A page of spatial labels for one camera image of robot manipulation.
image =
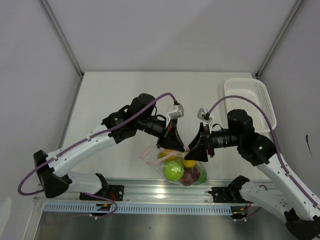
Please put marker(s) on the white slotted cable duct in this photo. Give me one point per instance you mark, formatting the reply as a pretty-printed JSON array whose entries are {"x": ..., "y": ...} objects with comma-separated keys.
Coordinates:
[{"x": 130, "y": 208}]

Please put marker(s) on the yellow toy lemon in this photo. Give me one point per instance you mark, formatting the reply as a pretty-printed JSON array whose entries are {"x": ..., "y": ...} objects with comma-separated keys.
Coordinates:
[{"x": 188, "y": 163}]

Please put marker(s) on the left aluminium frame post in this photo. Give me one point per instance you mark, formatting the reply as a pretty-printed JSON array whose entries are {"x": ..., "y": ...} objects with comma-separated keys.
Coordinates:
[{"x": 55, "y": 25}]

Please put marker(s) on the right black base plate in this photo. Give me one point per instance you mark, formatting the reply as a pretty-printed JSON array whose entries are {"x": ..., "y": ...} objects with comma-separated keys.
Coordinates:
[{"x": 221, "y": 195}]

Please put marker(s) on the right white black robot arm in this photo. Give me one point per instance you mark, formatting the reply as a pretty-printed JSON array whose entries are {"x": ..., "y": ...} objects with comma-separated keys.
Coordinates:
[{"x": 298, "y": 207}]

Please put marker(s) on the aluminium frame post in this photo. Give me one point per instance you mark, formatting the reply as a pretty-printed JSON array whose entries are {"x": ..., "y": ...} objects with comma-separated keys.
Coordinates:
[
  {"x": 55, "y": 25},
  {"x": 281, "y": 35}
]

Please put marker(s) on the green toy apple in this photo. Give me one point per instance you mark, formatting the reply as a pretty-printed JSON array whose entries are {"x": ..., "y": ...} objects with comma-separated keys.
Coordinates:
[{"x": 173, "y": 170}]

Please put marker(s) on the white plastic basket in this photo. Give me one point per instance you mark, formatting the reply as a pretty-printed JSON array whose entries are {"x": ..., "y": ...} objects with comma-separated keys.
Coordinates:
[{"x": 261, "y": 109}]

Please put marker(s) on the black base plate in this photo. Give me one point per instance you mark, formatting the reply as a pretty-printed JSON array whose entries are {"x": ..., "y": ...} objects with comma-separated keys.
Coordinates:
[
  {"x": 115, "y": 193},
  {"x": 221, "y": 195}
]

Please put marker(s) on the right aluminium frame post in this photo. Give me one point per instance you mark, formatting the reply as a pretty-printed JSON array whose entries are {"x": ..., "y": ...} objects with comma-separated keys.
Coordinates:
[{"x": 281, "y": 35}]

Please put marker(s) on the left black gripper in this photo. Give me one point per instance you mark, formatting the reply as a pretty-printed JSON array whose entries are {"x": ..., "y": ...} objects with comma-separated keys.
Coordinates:
[{"x": 171, "y": 140}]

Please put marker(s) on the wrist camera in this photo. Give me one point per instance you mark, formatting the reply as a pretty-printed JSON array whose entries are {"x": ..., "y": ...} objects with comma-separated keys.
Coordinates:
[
  {"x": 174, "y": 111},
  {"x": 205, "y": 116}
]

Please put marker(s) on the aluminium mounting rail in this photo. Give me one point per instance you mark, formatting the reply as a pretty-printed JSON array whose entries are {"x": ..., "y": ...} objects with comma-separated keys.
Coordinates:
[{"x": 148, "y": 191}]

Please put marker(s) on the red toy apple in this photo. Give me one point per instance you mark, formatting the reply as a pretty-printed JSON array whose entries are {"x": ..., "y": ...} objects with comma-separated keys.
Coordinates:
[{"x": 190, "y": 176}]

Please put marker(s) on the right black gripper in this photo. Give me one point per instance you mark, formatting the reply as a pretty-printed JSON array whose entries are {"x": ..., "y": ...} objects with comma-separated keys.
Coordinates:
[{"x": 204, "y": 140}]

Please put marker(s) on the orange yellow toy mango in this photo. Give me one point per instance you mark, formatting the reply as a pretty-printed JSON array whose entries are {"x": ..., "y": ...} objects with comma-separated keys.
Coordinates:
[{"x": 169, "y": 155}]

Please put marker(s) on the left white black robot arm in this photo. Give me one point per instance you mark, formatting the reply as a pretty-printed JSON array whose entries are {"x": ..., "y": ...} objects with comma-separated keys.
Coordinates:
[{"x": 55, "y": 168}]

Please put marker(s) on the clear pink-dotted zip bag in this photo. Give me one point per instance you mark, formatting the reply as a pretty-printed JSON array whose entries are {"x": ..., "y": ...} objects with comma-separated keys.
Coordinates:
[{"x": 149, "y": 156}]

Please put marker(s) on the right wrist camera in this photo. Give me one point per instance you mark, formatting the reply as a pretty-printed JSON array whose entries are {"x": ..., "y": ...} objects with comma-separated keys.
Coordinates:
[{"x": 205, "y": 116}]

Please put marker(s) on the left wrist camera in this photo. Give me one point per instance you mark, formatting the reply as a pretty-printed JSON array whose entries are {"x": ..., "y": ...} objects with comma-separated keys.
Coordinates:
[{"x": 174, "y": 111}]

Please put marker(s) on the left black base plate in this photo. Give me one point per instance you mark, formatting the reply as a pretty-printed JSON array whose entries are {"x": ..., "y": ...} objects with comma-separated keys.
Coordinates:
[{"x": 115, "y": 193}]

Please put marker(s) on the green toy cabbage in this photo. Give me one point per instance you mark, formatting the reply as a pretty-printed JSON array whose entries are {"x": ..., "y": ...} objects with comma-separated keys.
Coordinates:
[{"x": 203, "y": 176}]

